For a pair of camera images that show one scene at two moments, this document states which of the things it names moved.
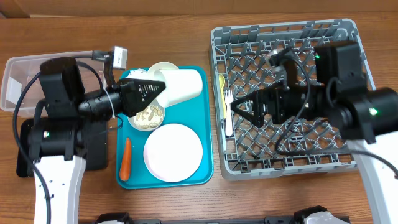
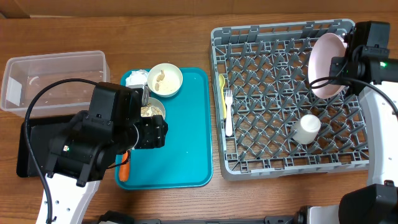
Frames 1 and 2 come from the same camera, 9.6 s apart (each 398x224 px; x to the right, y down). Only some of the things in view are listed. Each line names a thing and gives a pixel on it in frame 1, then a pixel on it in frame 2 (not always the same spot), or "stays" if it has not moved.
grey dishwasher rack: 280,145 stays
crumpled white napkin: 139,73 stays
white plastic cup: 180,85 -> 307,129
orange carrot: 124,172 stays
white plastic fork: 229,99 stays
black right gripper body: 285,102 -> 336,65
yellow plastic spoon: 223,102 stays
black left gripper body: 127,107 -> 150,133
